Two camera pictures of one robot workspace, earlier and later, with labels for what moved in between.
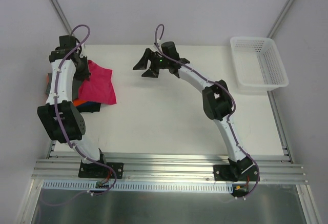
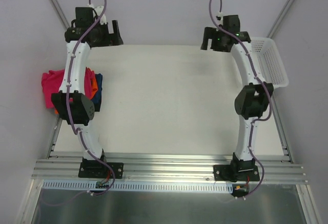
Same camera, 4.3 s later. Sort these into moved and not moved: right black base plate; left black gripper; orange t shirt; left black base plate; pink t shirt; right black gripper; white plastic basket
Moved: right black gripper; left black gripper; pink t shirt; orange t shirt
Not moved: left black base plate; right black base plate; white plastic basket
